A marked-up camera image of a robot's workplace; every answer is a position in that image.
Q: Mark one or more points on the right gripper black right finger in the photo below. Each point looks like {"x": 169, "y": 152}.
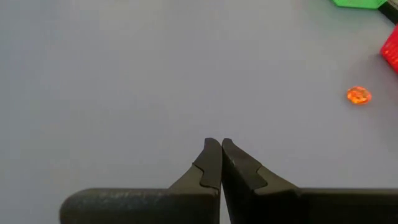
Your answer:
{"x": 248, "y": 193}

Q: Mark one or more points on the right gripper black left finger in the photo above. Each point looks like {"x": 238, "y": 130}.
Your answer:
{"x": 186, "y": 202}

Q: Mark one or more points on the orange translucent pumpkin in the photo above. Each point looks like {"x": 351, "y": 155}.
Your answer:
{"x": 359, "y": 95}

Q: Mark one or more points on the red plastic basket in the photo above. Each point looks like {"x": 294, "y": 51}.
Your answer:
{"x": 391, "y": 51}

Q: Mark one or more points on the green plastic basket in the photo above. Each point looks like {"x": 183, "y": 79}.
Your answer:
{"x": 357, "y": 3}

